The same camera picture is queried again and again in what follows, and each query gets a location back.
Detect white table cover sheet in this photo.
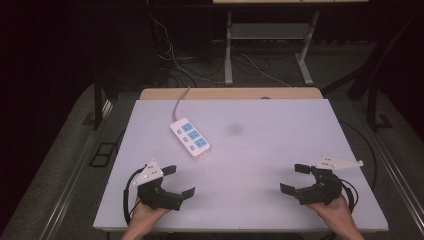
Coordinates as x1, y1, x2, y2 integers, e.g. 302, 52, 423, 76
92, 98, 390, 233

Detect person's left hand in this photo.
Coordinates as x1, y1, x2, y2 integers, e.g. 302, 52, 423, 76
127, 196, 171, 233

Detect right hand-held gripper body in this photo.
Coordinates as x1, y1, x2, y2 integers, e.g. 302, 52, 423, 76
294, 154, 364, 206

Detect white power strip blue sockets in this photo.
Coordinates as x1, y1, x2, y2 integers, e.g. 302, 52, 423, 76
169, 117, 212, 161

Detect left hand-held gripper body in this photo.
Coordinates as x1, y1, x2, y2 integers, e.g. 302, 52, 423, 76
132, 159, 184, 211

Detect white metal desk frame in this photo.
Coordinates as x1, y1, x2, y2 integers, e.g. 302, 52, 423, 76
223, 9, 322, 87

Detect grey power strip cable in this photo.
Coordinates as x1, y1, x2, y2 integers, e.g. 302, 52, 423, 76
171, 86, 192, 123

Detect aluminium floor rail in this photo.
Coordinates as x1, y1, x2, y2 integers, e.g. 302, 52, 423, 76
369, 129, 424, 235
39, 99, 115, 240

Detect person's right hand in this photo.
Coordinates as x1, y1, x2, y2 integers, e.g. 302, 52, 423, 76
306, 194, 357, 232

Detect white floor cable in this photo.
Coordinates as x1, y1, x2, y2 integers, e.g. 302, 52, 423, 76
146, 9, 228, 86

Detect black floor cable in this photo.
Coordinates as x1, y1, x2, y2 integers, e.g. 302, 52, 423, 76
339, 119, 379, 192

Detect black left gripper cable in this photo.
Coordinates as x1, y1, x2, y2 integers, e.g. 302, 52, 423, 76
122, 165, 148, 226

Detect black metal stand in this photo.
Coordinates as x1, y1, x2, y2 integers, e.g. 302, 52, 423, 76
92, 74, 105, 131
365, 63, 394, 133

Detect black rectangular floor frame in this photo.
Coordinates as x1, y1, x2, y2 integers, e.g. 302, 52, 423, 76
88, 142, 118, 168

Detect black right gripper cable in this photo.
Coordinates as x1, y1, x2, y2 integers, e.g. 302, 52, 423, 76
339, 178, 360, 214

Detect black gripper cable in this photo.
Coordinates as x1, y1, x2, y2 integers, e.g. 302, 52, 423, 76
339, 178, 360, 214
122, 165, 148, 226

